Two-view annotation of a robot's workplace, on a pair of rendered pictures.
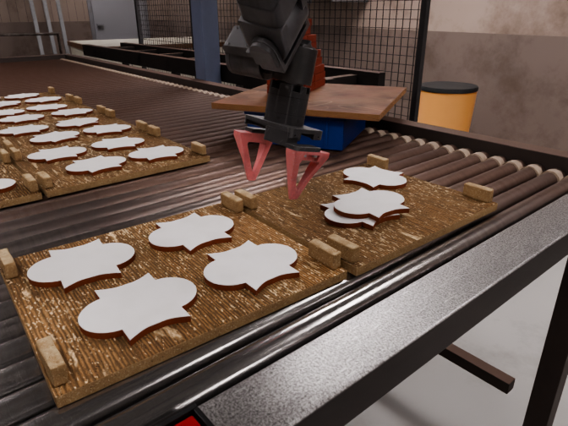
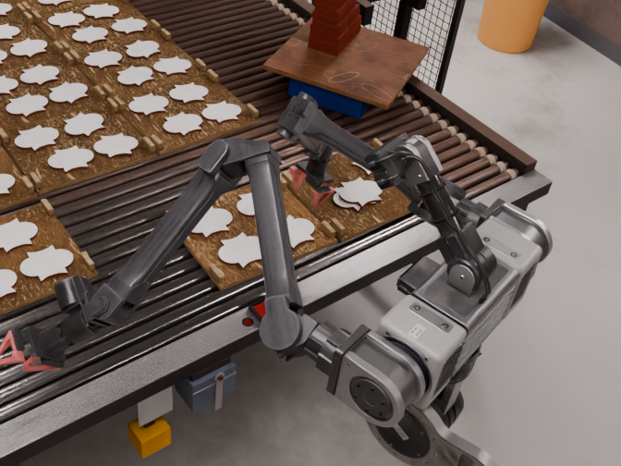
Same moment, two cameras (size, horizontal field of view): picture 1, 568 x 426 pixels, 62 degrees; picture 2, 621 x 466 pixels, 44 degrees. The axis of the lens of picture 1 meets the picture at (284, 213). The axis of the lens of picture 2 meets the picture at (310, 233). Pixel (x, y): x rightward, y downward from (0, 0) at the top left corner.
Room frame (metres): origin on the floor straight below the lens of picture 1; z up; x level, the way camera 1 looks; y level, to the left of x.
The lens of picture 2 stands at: (-1.14, 0.08, 2.53)
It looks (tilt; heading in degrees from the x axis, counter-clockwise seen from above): 42 degrees down; 357
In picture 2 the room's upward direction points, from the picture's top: 8 degrees clockwise
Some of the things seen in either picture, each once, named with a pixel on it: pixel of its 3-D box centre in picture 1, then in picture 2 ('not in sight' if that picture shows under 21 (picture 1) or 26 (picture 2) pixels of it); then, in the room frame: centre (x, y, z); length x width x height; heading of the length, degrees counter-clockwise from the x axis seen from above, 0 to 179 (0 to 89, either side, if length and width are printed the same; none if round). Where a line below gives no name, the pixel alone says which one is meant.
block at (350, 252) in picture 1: (342, 248); (337, 226); (0.65, -0.09, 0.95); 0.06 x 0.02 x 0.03; 39
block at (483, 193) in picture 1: (477, 192); not in sight; (0.90, -0.40, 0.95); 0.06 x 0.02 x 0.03; 39
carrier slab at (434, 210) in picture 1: (363, 205); (359, 188); (0.88, -0.16, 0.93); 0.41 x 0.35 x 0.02; 129
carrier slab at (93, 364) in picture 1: (169, 270); (249, 228); (0.62, 0.17, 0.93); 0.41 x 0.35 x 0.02; 128
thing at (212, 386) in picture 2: not in sight; (205, 379); (0.17, 0.24, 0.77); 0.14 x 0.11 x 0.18; 130
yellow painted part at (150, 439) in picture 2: not in sight; (148, 416); (0.05, 0.38, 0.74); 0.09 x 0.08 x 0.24; 130
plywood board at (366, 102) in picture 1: (317, 96); (348, 57); (1.55, -0.11, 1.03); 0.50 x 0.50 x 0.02; 69
